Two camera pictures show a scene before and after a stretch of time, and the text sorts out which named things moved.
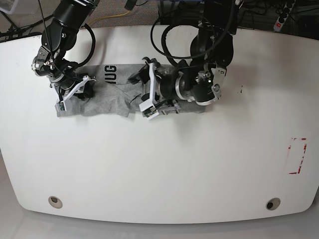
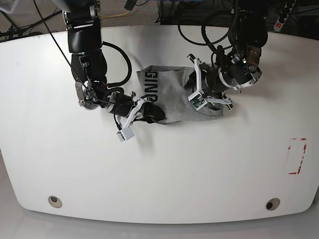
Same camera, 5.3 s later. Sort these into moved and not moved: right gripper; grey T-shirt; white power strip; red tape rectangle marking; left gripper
Moved: right gripper; grey T-shirt; left gripper
Not moved: red tape rectangle marking; white power strip
